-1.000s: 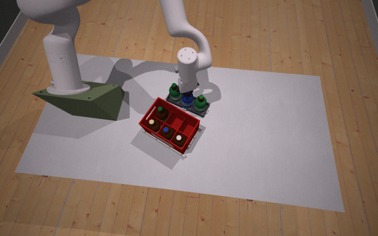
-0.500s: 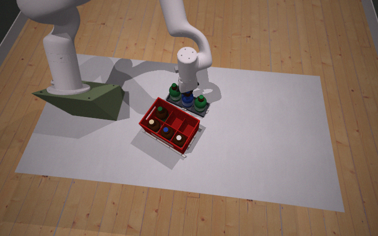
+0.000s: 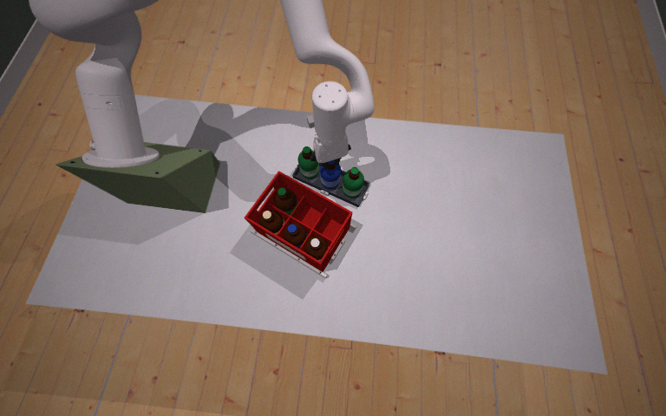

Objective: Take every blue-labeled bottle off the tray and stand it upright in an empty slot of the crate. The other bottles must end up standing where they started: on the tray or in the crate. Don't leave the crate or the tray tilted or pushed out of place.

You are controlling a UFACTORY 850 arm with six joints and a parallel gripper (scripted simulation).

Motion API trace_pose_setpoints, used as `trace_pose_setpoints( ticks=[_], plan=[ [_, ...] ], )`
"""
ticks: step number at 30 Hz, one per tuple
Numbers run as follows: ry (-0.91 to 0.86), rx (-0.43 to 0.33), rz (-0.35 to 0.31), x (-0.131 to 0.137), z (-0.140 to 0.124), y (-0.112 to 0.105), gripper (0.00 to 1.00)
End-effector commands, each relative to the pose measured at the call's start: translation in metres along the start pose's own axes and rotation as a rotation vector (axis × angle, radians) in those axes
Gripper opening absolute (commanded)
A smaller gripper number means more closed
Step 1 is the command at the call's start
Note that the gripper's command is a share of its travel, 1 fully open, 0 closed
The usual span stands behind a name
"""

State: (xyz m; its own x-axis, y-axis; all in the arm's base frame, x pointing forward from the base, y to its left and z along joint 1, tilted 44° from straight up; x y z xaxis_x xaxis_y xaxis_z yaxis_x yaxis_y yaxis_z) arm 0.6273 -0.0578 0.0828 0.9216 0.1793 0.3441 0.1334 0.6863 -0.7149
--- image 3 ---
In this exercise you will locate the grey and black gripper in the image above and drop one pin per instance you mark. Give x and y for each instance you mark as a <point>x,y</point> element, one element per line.
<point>323,154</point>

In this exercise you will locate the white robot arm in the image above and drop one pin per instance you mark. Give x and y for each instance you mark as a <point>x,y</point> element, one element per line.
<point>107,92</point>

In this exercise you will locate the brown bottle with green cap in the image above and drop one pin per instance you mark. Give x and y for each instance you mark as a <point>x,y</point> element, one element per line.
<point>285,200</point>

